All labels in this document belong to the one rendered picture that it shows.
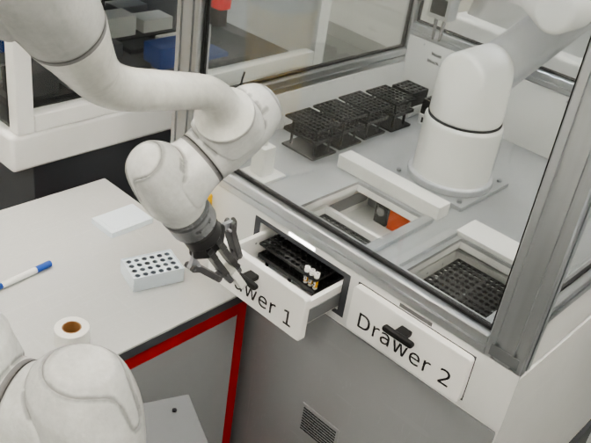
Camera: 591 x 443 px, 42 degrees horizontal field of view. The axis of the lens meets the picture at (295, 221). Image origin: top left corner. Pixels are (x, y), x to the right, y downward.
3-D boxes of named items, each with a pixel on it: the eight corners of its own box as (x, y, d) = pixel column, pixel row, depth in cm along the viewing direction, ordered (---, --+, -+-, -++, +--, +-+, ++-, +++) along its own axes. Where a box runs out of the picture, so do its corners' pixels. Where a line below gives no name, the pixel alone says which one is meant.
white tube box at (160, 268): (133, 292, 175) (133, 279, 173) (120, 272, 181) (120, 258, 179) (183, 280, 182) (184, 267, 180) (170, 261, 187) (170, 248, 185)
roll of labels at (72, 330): (83, 355, 156) (83, 340, 154) (49, 351, 156) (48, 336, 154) (93, 333, 162) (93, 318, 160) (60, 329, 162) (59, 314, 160)
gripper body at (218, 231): (193, 250, 138) (212, 275, 146) (224, 216, 140) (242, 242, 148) (166, 231, 142) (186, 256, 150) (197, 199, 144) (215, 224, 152)
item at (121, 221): (112, 238, 192) (112, 233, 191) (91, 223, 197) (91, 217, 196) (152, 222, 201) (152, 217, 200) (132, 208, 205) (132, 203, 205)
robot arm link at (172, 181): (176, 243, 133) (233, 193, 135) (135, 194, 120) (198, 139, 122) (143, 211, 139) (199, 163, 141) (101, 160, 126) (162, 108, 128)
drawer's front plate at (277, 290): (298, 342, 159) (305, 300, 154) (207, 274, 175) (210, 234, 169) (304, 338, 161) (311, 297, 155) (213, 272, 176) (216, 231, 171)
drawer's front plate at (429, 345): (456, 403, 150) (470, 361, 145) (345, 326, 166) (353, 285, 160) (461, 399, 151) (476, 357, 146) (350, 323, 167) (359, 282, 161)
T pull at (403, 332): (410, 350, 150) (412, 344, 149) (380, 330, 154) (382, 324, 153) (421, 343, 152) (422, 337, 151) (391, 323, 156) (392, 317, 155)
